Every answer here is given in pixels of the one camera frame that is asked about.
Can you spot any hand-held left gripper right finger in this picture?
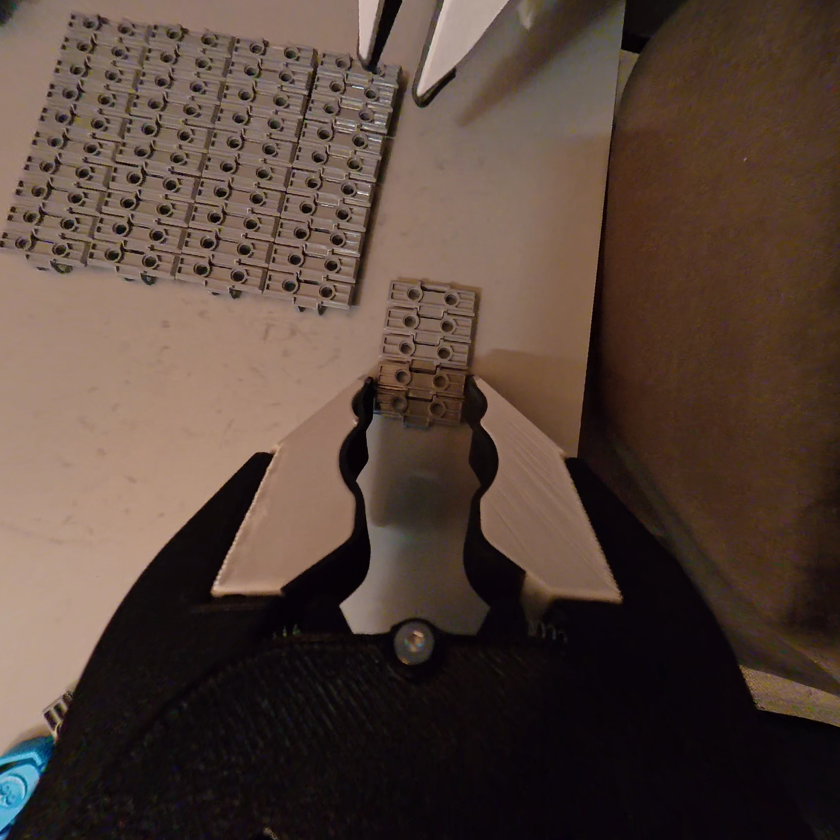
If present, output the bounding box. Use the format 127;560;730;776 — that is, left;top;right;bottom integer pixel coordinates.
462;376;622;623

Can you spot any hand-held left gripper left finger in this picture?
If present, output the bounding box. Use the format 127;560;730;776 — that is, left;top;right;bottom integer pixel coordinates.
211;376;376;598

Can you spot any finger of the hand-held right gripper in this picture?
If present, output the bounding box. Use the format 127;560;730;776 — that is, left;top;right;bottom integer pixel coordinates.
356;0;403;72
412;0;514;107

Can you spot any strip of joined track links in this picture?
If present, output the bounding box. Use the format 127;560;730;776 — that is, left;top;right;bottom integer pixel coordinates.
264;52;403;316

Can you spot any black mesh chair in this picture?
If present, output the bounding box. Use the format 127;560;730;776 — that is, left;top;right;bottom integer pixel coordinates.
620;0;664;52

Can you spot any mat of joined track links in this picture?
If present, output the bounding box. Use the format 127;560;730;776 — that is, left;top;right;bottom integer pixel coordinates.
0;12;322;298

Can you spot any small dark grey toy part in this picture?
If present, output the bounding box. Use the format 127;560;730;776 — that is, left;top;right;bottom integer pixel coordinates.
42;686;74;736

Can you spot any blue brick separator tool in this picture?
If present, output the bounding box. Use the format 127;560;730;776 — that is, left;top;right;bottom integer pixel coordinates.
0;735;55;823

